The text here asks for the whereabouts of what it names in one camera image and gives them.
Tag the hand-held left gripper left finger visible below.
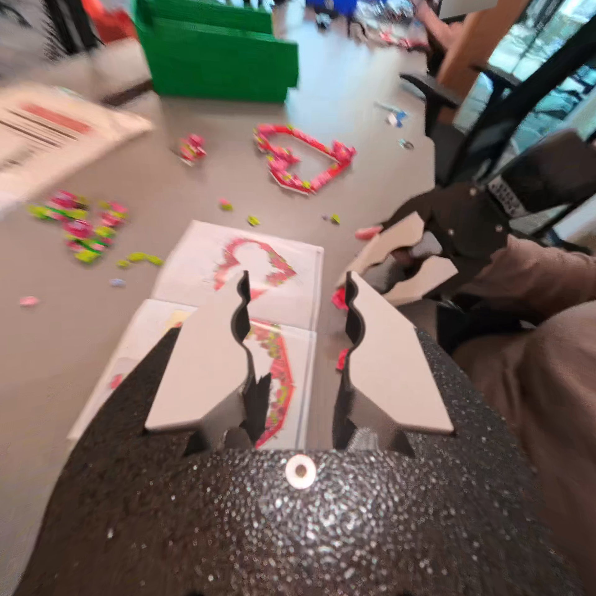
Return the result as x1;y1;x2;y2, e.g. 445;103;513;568
143;270;272;456

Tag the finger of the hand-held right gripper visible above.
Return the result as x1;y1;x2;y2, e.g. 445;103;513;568
336;212;425;287
383;255;460;307

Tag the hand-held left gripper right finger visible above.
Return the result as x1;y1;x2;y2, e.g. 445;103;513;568
332;271;455;458

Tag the lego instruction booklet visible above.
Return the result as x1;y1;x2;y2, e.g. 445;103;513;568
67;220;325;450

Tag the lime green lego vine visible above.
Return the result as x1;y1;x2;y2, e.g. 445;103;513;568
117;251;165;269

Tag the red lego half with discs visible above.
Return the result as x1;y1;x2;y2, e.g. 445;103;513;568
253;123;358;165

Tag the pile of loose lego pieces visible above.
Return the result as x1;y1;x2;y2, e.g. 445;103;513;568
27;188;130;265

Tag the small red white lego block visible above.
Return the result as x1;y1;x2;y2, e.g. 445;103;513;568
179;133;208;165

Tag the small blue white item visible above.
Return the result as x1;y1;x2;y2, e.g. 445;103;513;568
376;102;409;127

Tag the black office chair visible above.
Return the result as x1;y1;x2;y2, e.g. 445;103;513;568
400;16;596;187

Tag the person's brown clothing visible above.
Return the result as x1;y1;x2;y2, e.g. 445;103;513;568
452;300;596;583

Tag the wooden pillar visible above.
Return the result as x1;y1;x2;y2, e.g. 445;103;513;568
435;0;531;98

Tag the green plastic crate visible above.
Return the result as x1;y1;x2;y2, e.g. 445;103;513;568
132;0;300;104

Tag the cardboard envelope with label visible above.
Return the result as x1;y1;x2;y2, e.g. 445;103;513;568
0;83;154;219

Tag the red plastic bin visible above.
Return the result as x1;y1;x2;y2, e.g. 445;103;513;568
81;0;138;43

